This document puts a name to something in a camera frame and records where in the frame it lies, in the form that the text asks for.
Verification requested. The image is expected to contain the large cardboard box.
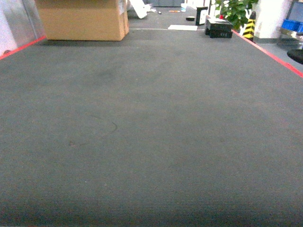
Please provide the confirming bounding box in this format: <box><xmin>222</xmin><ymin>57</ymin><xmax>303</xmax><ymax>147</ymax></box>
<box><xmin>35</xmin><ymin>0</ymin><xmax>129</xmax><ymax>41</ymax></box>

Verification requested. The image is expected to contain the black round stool seat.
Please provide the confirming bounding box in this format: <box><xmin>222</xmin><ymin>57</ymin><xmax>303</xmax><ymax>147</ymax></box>
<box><xmin>287</xmin><ymin>49</ymin><xmax>303</xmax><ymax>64</ymax></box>

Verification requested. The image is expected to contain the white flat sheet on floor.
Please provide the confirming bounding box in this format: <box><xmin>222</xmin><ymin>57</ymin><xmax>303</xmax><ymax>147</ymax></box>
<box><xmin>168</xmin><ymin>25</ymin><xmax>197</xmax><ymax>31</ymax></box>

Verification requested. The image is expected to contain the yellow black striped bollard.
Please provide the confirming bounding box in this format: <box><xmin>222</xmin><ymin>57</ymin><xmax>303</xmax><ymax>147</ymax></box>
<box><xmin>242</xmin><ymin>11</ymin><xmax>256</xmax><ymax>42</ymax></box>

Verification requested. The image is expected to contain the white leaning board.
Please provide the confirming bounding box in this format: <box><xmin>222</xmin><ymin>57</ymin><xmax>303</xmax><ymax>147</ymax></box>
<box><xmin>127</xmin><ymin>0</ymin><xmax>147</xmax><ymax>19</ymax></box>

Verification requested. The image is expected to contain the green potted plant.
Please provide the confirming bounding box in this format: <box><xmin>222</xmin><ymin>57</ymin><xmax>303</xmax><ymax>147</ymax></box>
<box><xmin>214</xmin><ymin>0</ymin><xmax>258</xmax><ymax>31</ymax></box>

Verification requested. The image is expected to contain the blue crate at far right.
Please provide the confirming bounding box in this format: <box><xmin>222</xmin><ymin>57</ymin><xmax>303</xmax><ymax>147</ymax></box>
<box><xmin>281</xmin><ymin>19</ymin><xmax>303</xmax><ymax>33</ymax></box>

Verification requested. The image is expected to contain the black white upright box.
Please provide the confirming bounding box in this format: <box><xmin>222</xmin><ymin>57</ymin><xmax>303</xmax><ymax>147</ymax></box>
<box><xmin>196</xmin><ymin>7</ymin><xmax>208</xmax><ymax>26</ymax></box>

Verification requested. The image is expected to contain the black equipment case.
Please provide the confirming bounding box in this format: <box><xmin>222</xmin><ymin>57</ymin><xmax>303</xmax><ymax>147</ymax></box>
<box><xmin>205</xmin><ymin>18</ymin><xmax>233</xmax><ymax>38</ymax></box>

